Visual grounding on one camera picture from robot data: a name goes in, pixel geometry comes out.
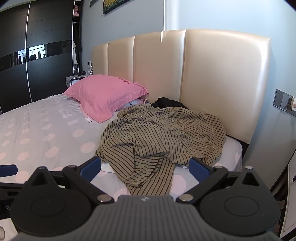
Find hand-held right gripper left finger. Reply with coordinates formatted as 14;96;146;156
30;156;114;204

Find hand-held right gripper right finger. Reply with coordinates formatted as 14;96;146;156
176;157;263;204

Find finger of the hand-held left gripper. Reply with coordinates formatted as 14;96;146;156
0;164;18;177

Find brown striped shirt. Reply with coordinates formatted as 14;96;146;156
117;104;226;166

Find hanging dark clothes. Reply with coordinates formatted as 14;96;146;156
73;39;83;54

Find white cloth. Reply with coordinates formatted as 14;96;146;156
100;161;116;174

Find polka dot bed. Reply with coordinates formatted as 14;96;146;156
0;93;243;200

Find pink pillow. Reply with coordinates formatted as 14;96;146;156
63;75;149;123

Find black cloth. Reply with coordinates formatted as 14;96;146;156
151;97;189;109

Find white printed pillow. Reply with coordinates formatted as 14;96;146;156
80;97;148;123

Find cream padded headboard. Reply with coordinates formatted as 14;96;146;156
92;29;271;145

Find white nightstand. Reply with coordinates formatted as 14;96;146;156
65;75;89;87

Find black sliding wardrobe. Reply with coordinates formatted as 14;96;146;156
0;0;80;114

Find grey wall switch panel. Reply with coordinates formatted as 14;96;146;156
273;89;296;116

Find framed wall picture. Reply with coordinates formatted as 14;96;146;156
102;0;130;15

